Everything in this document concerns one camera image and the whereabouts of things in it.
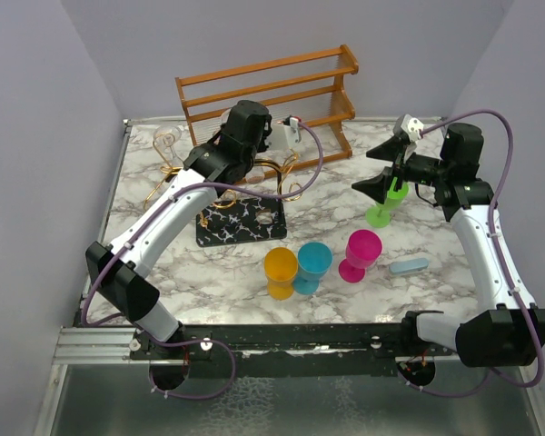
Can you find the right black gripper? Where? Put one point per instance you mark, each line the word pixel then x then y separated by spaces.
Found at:
pixel 393 149

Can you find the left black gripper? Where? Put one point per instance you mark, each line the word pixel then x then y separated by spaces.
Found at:
pixel 267 134

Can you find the green plastic wine glass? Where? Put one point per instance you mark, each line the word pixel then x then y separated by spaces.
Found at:
pixel 379 215

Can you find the clear tall wine glass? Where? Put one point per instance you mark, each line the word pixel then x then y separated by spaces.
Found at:
pixel 165 138

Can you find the clear short wine glass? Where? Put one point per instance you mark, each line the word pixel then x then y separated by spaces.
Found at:
pixel 256 175

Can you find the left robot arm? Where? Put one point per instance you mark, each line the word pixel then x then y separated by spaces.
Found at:
pixel 118 270

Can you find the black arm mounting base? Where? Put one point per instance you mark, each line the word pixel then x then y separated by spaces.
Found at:
pixel 287 350

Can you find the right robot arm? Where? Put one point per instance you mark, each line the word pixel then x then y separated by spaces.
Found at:
pixel 510 328

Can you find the orange wooden shelf rack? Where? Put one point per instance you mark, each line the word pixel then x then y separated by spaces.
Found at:
pixel 310 86

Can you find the pink plastic wine glass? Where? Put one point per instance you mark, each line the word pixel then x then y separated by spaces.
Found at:
pixel 363 249

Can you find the gold wine glass rack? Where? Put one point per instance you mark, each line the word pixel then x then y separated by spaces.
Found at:
pixel 232 220

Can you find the blue plastic wine glass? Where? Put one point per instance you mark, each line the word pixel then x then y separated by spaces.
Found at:
pixel 314 261

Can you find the yellow plastic wine glass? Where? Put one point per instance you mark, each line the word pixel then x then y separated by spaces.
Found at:
pixel 280 268

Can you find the light blue small block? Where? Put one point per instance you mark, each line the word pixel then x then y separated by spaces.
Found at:
pixel 410 266

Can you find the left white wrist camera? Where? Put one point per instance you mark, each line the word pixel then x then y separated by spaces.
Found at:
pixel 285 134

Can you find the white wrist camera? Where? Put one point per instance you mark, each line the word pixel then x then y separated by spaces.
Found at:
pixel 285 134
pixel 407 131

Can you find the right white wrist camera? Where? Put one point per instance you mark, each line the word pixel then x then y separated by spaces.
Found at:
pixel 407 131

